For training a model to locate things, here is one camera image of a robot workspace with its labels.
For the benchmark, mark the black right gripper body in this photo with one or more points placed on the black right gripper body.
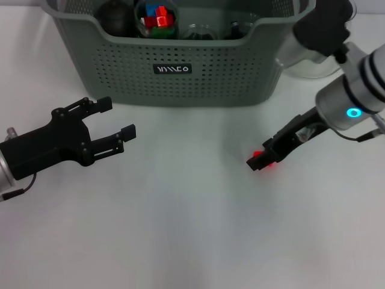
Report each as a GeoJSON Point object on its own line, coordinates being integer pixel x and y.
{"type": "Point", "coordinates": [294, 135]}

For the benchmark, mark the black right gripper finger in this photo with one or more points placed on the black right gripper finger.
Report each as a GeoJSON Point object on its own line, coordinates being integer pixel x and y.
{"type": "Point", "coordinates": [267, 147]}
{"type": "Point", "coordinates": [260, 162]}

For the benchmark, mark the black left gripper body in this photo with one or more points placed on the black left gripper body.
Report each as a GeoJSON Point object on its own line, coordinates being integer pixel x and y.
{"type": "Point", "coordinates": [45, 147]}

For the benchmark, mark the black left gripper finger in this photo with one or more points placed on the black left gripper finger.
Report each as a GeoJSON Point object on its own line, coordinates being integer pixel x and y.
{"type": "Point", "coordinates": [91, 105]}
{"type": "Point", "coordinates": [115, 143]}

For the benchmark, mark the large orange-red toy brick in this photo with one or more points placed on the large orange-red toy brick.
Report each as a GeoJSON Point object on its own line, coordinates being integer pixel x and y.
{"type": "Point", "coordinates": [257, 153]}

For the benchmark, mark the dark red long toy brick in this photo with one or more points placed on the dark red long toy brick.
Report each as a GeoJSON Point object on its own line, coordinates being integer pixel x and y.
{"type": "Point", "coordinates": [149, 21]}

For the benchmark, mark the green toy brick with side studs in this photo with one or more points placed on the green toy brick with side studs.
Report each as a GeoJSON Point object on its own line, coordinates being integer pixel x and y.
{"type": "Point", "coordinates": [161, 30]}

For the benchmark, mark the small orange-red square toy brick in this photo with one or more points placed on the small orange-red square toy brick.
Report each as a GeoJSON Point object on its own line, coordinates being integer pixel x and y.
{"type": "Point", "coordinates": [162, 21]}

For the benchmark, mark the blue square toy plate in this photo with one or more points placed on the blue square toy plate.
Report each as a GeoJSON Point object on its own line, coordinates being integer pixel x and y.
{"type": "Point", "coordinates": [149, 9]}

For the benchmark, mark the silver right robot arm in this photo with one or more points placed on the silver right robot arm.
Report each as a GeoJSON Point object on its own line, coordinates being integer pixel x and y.
{"type": "Point", "coordinates": [355, 90]}

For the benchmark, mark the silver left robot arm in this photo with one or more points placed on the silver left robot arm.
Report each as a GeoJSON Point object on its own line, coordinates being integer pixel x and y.
{"type": "Point", "coordinates": [4, 174]}

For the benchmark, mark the grey-green perforated storage bin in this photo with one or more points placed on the grey-green perforated storage bin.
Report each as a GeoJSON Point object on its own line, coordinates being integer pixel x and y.
{"type": "Point", "coordinates": [180, 87]}

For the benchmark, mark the glass carafe with black lid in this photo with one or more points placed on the glass carafe with black lid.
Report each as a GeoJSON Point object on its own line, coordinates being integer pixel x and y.
{"type": "Point", "coordinates": [316, 71]}

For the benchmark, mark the dark clay teapot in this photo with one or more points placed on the dark clay teapot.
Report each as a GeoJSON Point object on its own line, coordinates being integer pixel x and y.
{"type": "Point", "coordinates": [115, 18]}

